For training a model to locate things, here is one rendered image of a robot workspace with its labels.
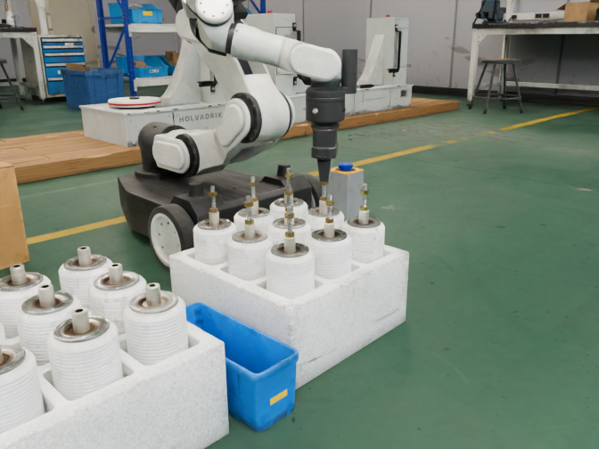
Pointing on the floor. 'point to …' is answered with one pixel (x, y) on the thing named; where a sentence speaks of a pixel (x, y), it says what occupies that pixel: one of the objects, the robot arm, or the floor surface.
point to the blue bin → (251, 368)
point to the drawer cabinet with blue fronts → (53, 63)
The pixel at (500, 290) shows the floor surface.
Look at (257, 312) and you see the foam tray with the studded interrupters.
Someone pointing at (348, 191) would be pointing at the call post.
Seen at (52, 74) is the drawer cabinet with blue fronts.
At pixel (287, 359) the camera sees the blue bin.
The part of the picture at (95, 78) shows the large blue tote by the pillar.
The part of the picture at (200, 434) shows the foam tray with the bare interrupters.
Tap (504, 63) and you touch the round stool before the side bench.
